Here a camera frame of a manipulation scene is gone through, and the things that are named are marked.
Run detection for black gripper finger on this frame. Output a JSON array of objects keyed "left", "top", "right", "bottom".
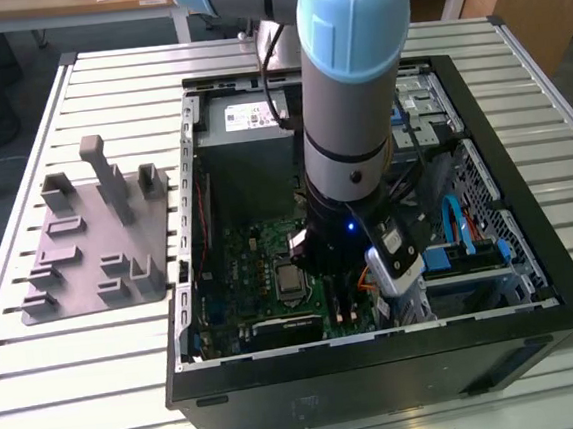
[{"left": 286, "top": 225, "right": 348, "bottom": 300}]

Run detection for metal CPU socket cover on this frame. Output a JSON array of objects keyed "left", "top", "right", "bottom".
[{"left": 268, "top": 246, "right": 312, "bottom": 311}]

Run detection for silver CPU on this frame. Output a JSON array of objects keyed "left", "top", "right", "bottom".
[{"left": 275, "top": 261, "right": 305, "bottom": 297}]

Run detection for green motherboard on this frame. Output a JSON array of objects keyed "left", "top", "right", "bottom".
[{"left": 181, "top": 206, "right": 379, "bottom": 362}]

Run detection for black graphics card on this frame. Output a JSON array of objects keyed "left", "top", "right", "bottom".
[{"left": 248, "top": 312, "right": 327, "bottom": 352}]

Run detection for grey power supply unit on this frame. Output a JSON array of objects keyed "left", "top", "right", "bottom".
[{"left": 190, "top": 88, "right": 313, "bottom": 228}]

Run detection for hard disk in blue carrier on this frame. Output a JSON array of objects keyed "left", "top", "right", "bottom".
[{"left": 419, "top": 237, "right": 512, "bottom": 278}]

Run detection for metal disk bay cage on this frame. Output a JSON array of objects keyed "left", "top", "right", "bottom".
[
  {"left": 390, "top": 250, "right": 560, "bottom": 326},
  {"left": 384, "top": 69, "right": 466, "bottom": 166}
]

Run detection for black PC case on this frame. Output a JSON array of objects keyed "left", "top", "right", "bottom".
[{"left": 136, "top": 41, "right": 573, "bottom": 429}]

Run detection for grey parts rack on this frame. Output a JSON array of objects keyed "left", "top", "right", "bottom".
[{"left": 4, "top": 128, "right": 184, "bottom": 327}]

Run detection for wooden cabinet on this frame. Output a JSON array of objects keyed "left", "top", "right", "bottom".
[{"left": 460, "top": 0, "right": 573, "bottom": 87}]

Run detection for wooden desk white legs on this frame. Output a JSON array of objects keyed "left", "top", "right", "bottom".
[{"left": 0, "top": 0, "right": 484, "bottom": 61}]

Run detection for orange yellow power wires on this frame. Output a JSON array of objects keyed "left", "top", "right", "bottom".
[{"left": 354, "top": 264, "right": 377, "bottom": 294}]

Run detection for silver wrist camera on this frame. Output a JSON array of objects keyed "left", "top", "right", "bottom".
[{"left": 359, "top": 215, "right": 429, "bottom": 301}]

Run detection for blue flat data cable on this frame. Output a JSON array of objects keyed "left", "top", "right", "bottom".
[{"left": 438, "top": 191, "right": 478, "bottom": 257}]

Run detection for black cable bundle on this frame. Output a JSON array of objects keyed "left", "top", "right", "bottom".
[{"left": 385, "top": 136, "right": 466, "bottom": 201}]

